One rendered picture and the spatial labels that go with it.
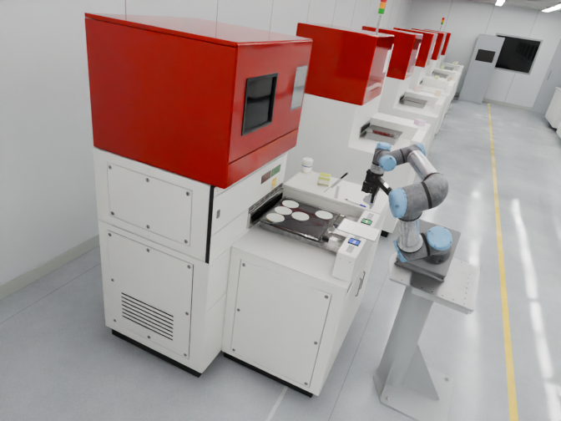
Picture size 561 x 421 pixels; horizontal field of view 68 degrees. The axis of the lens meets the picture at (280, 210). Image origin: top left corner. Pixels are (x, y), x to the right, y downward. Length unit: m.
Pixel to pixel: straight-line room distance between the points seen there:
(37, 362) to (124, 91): 1.61
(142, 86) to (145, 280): 1.01
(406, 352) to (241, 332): 0.95
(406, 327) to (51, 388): 1.94
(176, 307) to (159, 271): 0.22
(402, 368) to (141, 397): 1.48
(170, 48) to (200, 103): 0.24
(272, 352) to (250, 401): 0.29
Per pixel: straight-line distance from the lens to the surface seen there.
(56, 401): 2.61
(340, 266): 2.02
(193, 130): 1.80
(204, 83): 1.72
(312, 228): 2.26
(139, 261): 2.30
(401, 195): 1.70
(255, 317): 2.32
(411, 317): 2.44
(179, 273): 2.16
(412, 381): 2.80
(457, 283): 2.33
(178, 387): 2.56
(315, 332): 2.20
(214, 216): 1.89
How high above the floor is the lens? 1.97
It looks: 27 degrees down
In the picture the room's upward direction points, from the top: 9 degrees clockwise
